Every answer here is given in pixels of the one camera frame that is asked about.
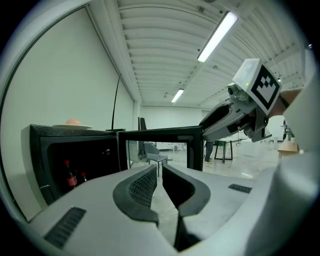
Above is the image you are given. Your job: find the black mini fridge cabinet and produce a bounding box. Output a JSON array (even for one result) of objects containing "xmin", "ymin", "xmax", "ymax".
[{"xmin": 21, "ymin": 123, "xmax": 204, "ymax": 208}]

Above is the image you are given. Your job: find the long ceiling light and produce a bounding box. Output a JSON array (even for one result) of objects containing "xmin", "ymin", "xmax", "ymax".
[
  {"xmin": 197, "ymin": 10, "xmax": 239, "ymax": 63},
  {"xmin": 170, "ymin": 88, "xmax": 185, "ymax": 104}
]

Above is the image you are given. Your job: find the wooden side table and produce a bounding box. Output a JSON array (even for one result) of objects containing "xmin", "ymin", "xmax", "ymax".
[{"xmin": 277, "ymin": 142, "xmax": 300, "ymax": 160}]

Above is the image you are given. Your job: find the person's right forearm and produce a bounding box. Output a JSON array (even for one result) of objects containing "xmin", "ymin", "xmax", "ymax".
[{"xmin": 271, "ymin": 88, "xmax": 302, "ymax": 117}]

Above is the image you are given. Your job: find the black frame table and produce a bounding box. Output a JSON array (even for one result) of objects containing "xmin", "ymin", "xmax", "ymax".
[{"xmin": 214, "ymin": 139, "xmax": 234, "ymax": 164}]

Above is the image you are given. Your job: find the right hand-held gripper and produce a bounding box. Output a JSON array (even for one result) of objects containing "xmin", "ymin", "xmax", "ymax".
[{"xmin": 198, "ymin": 58, "xmax": 283, "ymax": 144}]

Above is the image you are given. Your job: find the white round plate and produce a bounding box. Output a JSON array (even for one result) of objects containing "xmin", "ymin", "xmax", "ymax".
[{"xmin": 52, "ymin": 123, "xmax": 94, "ymax": 131}]

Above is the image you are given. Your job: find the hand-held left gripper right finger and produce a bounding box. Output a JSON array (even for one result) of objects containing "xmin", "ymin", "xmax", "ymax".
[{"xmin": 161, "ymin": 163, "xmax": 262, "ymax": 252}]

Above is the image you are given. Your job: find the white roller blind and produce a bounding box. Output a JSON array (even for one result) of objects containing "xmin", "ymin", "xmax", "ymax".
[
  {"xmin": 113, "ymin": 74, "xmax": 135, "ymax": 131},
  {"xmin": 0, "ymin": 6, "xmax": 122, "ymax": 222}
]

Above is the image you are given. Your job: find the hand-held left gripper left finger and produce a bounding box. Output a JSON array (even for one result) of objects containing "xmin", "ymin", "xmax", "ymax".
[{"xmin": 29, "ymin": 163, "xmax": 161, "ymax": 256}]

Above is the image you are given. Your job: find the dark chair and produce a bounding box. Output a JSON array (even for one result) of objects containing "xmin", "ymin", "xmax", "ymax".
[{"xmin": 143, "ymin": 142, "xmax": 169, "ymax": 176}]

